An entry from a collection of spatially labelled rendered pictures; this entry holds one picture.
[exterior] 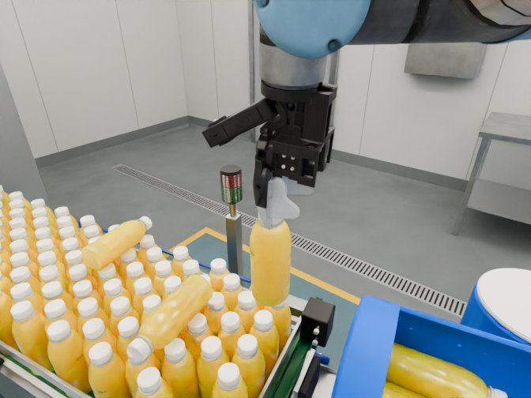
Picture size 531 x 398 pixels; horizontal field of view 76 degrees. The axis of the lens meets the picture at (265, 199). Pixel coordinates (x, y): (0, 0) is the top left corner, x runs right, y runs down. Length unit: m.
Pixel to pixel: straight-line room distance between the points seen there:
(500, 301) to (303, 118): 0.77
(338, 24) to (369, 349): 0.45
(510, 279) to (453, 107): 2.88
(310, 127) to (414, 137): 3.62
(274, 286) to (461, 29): 0.44
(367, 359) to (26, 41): 4.52
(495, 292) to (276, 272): 0.66
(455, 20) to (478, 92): 3.53
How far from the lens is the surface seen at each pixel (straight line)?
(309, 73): 0.38
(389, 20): 0.28
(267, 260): 0.54
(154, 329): 0.70
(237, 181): 0.99
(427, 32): 0.30
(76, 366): 0.90
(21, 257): 1.11
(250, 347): 0.72
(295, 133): 0.42
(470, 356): 0.80
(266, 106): 0.41
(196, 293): 0.74
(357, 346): 0.57
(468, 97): 3.84
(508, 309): 1.03
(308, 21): 0.25
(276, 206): 0.46
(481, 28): 0.29
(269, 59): 0.38
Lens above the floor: 1.66
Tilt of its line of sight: 29 degrees down
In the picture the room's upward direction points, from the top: straight up
